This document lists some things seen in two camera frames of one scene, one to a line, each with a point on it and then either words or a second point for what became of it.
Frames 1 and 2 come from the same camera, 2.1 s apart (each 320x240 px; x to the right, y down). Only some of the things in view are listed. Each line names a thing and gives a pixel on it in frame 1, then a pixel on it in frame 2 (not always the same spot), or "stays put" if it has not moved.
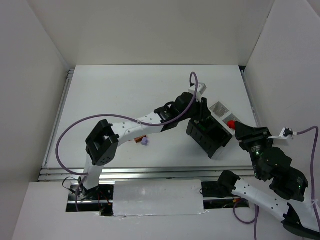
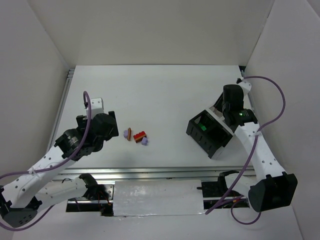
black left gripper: x=208 y=131 -> x=113 y=123
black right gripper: x=253 y=135 -> x=208 y=133
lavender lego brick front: x=144 y=141 stays put
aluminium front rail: x=110 y=174 stays put
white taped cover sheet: x=161 y=197 stays put
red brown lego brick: x=139 y=139 stays put
